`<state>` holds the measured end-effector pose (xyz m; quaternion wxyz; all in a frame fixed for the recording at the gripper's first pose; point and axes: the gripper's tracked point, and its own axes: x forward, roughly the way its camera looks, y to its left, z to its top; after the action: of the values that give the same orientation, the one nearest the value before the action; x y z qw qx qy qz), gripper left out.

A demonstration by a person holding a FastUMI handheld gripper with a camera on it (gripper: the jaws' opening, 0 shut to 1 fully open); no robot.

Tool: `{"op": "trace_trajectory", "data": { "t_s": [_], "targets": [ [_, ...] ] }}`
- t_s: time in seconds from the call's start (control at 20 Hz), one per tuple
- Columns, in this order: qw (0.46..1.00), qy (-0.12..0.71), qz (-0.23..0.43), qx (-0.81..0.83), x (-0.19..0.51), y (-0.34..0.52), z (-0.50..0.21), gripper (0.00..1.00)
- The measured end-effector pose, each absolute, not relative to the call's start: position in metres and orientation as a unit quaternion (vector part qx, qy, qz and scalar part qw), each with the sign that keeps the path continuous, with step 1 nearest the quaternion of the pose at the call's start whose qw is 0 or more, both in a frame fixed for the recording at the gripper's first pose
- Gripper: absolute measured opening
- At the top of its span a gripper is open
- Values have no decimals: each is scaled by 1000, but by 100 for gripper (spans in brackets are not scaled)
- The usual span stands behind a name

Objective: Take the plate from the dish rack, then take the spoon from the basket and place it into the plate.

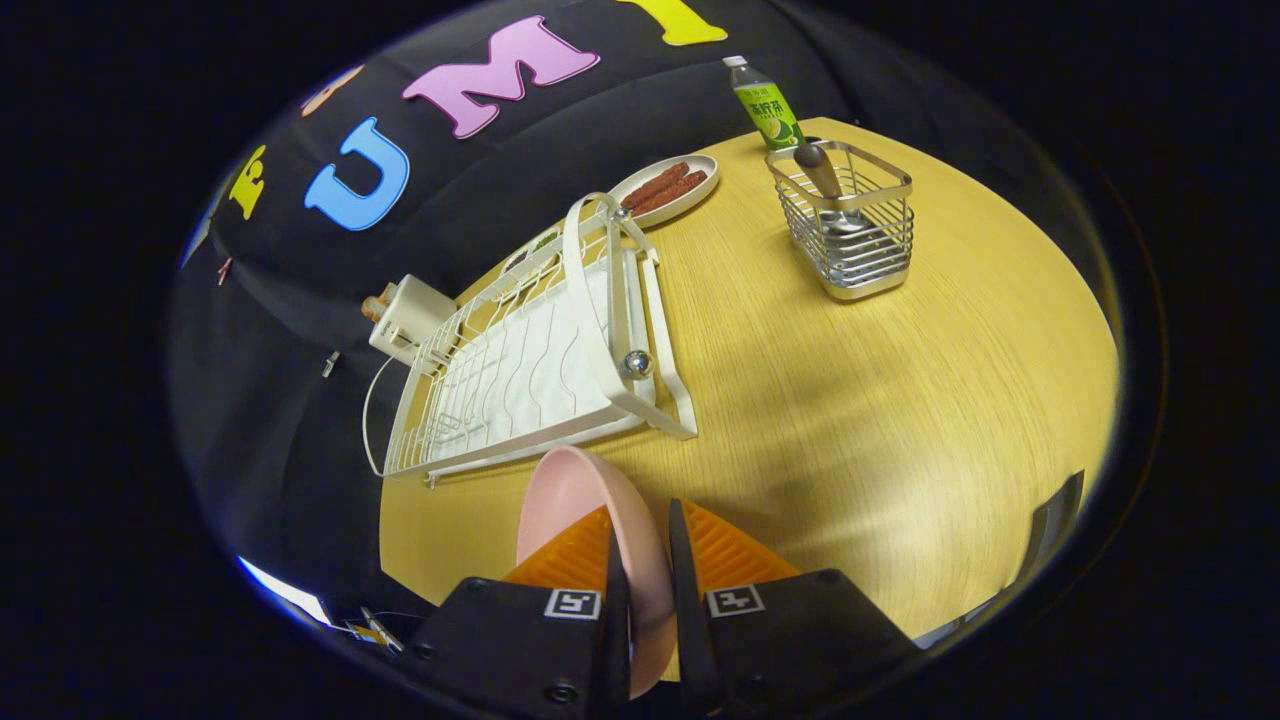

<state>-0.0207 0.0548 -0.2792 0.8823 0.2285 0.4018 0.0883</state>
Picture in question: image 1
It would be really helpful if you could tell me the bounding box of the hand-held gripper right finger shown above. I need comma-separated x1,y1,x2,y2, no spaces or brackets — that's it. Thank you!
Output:
668,498,921,717

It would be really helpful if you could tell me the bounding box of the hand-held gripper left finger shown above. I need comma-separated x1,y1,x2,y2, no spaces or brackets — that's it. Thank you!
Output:
400,505,633,720

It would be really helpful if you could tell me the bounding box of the pink plate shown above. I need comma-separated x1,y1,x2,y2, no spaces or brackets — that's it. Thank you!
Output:
516,445,676,699

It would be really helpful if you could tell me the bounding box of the white wire dish rack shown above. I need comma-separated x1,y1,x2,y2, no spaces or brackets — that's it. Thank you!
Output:
362,192,699,489

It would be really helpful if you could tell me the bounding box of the metal wire basket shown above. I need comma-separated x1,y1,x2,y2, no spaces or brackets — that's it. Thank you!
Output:
765,140,915,302

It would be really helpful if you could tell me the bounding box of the wooden handle metal spoon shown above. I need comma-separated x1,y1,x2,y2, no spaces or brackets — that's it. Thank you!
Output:
793,143,876,237

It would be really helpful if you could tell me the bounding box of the white divided seasoning dish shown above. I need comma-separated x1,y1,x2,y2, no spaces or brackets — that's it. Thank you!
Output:
500,228,563,276

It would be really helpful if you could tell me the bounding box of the beige plate with meat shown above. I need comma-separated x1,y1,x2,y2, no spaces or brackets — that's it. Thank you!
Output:
608,154,720,229

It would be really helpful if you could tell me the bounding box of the white drain tray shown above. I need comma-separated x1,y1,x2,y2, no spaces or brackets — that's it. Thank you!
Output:
430,265,656,463

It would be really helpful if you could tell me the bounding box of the white toaster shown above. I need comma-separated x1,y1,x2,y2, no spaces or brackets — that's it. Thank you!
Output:
368,275,459,366

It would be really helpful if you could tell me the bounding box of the brown meat piece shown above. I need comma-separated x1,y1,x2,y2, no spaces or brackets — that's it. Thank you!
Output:
622,162,691,209
632,170,708,217

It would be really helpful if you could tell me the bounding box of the black backdrop cloth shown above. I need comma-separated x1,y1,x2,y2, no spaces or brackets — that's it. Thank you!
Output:
170,0,831,621

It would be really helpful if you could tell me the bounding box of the green label drink bottle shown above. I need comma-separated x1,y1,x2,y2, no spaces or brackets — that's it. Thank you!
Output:
723,55,806,151

